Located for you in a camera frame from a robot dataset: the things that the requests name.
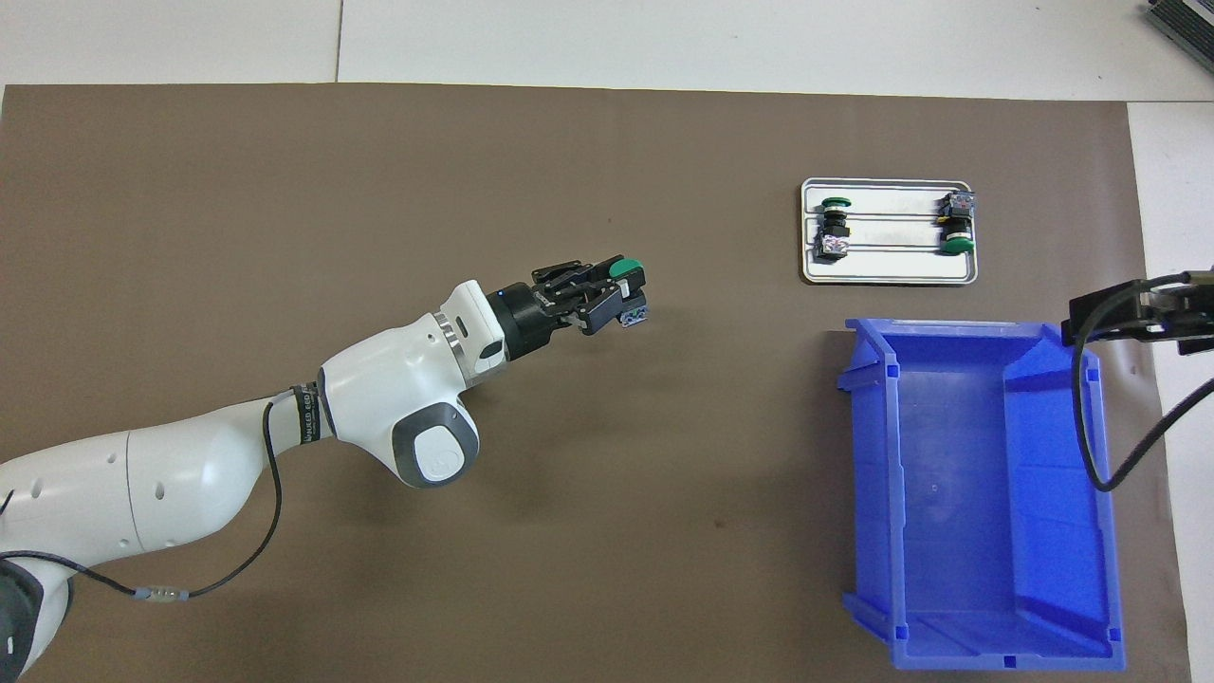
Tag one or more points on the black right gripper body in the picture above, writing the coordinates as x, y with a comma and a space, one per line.
1195, 313

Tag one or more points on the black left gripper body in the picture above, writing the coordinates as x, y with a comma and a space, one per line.
526, 318

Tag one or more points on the green push button switch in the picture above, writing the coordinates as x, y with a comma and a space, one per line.
958, 223
626, 269
835, 228

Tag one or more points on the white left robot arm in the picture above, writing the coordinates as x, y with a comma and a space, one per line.
379, 389

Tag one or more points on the blue plastic storage bin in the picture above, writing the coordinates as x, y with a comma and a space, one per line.
986, 493

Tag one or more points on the brown table mat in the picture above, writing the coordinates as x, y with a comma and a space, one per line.
664, 522

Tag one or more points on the grey metal tray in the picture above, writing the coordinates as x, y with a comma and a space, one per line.
892, 268

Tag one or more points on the grey ribbed device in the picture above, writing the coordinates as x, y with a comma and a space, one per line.
1186, 19

